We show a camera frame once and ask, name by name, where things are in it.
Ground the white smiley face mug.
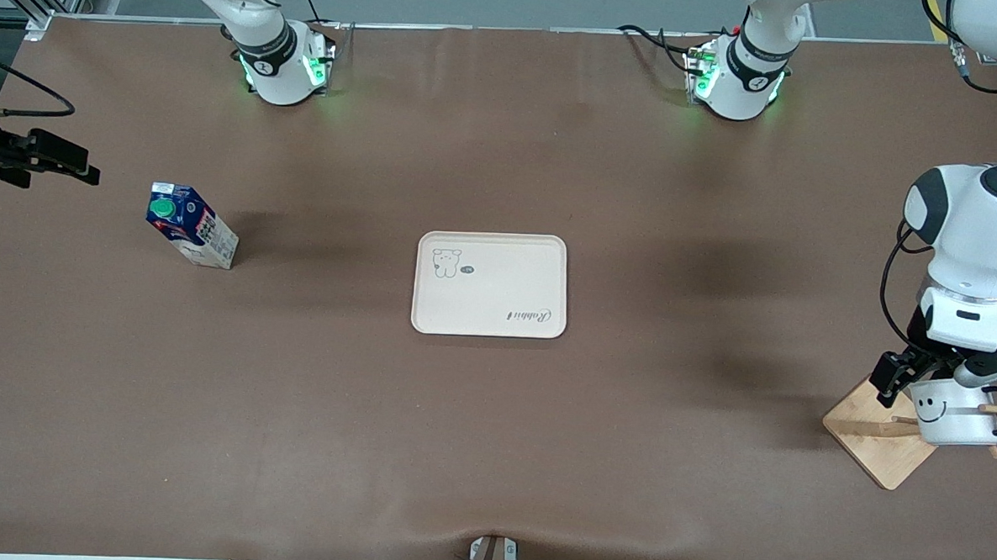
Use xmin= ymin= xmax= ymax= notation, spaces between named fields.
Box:
xmin=908 ymin=378 xmax=997 ymax=450

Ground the blue white milk carton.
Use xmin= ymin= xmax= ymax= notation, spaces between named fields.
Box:
xmin=144 ymin=182 xmax=242 ymax=270

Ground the beige rabbit print tray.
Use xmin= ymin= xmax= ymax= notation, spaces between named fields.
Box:
xmin=410 ymin=230 xmax=571 ymax=341

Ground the wooden mug tree stand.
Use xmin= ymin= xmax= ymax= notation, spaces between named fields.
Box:
xmin=820 ymin=372 xmax=997 ymax=495

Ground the brown table cover sheet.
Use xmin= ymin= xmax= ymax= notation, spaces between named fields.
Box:
xmin=0 ymin=3 xmax=997 ymax=560

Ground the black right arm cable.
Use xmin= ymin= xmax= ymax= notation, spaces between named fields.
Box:
xmin=0 ymin=46 xmax=79 ymax=121

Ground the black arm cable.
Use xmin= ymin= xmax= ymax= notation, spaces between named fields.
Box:
xmin=877 ymin=0 xmax=997 ymax=357
xmin=0 ymin=46 xmax=79 ymax=121

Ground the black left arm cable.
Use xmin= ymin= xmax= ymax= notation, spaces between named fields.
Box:
xmin=877 ymin=0 xmax=997 ymax=357

